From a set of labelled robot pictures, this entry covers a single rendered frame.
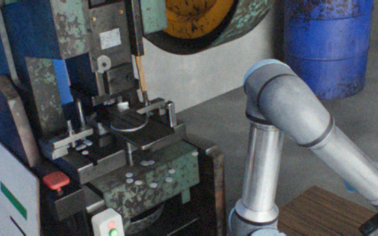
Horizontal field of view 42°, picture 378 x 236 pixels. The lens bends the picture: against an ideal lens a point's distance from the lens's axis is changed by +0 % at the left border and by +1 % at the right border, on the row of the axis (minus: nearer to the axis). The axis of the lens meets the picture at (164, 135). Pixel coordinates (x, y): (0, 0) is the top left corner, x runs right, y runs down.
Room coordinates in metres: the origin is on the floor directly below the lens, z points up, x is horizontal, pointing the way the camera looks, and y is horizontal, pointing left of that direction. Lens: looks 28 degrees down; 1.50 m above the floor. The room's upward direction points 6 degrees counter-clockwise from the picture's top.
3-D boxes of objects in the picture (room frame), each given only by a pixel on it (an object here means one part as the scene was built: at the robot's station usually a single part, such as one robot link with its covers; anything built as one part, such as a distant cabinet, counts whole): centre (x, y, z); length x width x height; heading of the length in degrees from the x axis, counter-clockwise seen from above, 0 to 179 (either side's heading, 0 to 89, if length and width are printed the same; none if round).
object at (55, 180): (1.23, 0.33, 0.72); 0.07 x 0.06 x 0.08; 35
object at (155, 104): (1.71, 0.05, 0.76); 0.17 x 0.06 x 0.10; 125
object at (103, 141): (1.61, 0.19, 0.72); 0.20 x 0.16 x 0.03; 125
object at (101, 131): (1.61, 0.18, 0.76); 0.15 x 0.09 x 0.05; 125
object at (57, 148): (1.51, 0.32, 0.76); 0.17 x 0.06 x 0.10; 125
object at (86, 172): (1.61, 0.19, 0.68); 0.45 x 0.30 x 0.06; 125
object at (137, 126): (1.47, 0.09, 0.72); 0.25 x 0.14 x 0.14; 35
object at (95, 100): (1.61, 0.19, 0.86); 0.20 x 0.16 x 0.05; 125
